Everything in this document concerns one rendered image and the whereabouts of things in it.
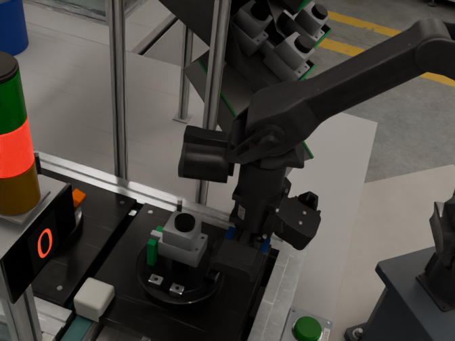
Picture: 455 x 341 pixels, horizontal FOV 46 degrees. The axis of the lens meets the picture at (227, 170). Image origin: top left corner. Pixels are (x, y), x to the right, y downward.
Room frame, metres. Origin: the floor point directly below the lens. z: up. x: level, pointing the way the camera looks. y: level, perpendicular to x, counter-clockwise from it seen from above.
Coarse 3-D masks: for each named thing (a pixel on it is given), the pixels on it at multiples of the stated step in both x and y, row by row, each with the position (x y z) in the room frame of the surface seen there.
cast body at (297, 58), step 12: (300, 36) 0.78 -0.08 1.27; (264, 48) 0.80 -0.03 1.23; (276, 48) 0.79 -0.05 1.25; (288, 48) 0.77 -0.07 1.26; (300, 48) 0.76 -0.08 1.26; (312, 48) 0.79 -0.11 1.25; (264, 60) 0.78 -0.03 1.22; (276, 60) 0.77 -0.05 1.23; (288, 60) 0.76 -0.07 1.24; (300, 60) 0.75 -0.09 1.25; (276, 72) 0.77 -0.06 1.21; (288, 72) 0.76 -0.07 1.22; (300, 72) 0.76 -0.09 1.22
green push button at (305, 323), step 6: (300, 318) 0.47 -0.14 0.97; (306, 318) 0.47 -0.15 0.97; (312, 318) 0.47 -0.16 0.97; (300, 324) 0.46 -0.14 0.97; (306, 324) 0.46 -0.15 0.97; (312, 324) 0.46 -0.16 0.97; (318, 324) 0.47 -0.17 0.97; (300, 330) 0.45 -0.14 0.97; (306, 330) 0.45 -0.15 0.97; (312, 330) 0.45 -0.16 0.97; (318, 330) 0.45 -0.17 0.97; (300, 336) 0.44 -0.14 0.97; (306, 336) 0.44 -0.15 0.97; (312, 336) 0.44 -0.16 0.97; (318, 336) 0.45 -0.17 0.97
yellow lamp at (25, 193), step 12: (36, 168) 0.37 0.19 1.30; (0, 180) 0.34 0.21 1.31; (12, 180) 0.35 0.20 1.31; (24, 180) 0.35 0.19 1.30; (36, 180) 0.37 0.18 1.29; (0, 192) 0.34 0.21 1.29; (12, 192) 0.34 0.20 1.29; (24, 192) 0.35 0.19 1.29; (36, 192) 0.36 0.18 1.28; (0, 204) 0.34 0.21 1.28; (12, 204) 0.34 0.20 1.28; (24, 204) 0.35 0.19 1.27; (36, 204) 0.36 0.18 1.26
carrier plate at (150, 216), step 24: (144, 216) 0.63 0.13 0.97; (168, 216) 0.64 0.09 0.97; (120, 240) 0.57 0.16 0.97; (144, 240) 0.58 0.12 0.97; (216, 240) 0.60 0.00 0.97; (120, 264) 0.52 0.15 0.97; (264, 264) 0.57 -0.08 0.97; (120, 288) 0.48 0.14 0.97; (240, 288) 0.51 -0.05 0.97; (120, 312) 0.44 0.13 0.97; (144, 312) 0.44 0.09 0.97; (168, 312) 0.45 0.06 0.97; (192, 312) 0.46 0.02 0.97; (216, 312) 0.46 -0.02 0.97; (240, 312) 0.47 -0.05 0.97; (168, 336) 0.41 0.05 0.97; (192, 336) 0.42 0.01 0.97; (216, 336) 0.42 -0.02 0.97
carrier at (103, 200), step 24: (96, 192) 0.67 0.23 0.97; (96, 216) 0.62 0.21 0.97; (120, 216) 0.62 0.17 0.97; (72, 240) 0.55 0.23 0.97; (96, 240) 0.56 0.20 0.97; (48, 264) 0.50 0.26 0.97; (72, 264) 0.51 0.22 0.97; (96, 264) 0.53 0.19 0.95; (48, 288) 0.46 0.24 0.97; (72, 288) 0.47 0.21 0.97
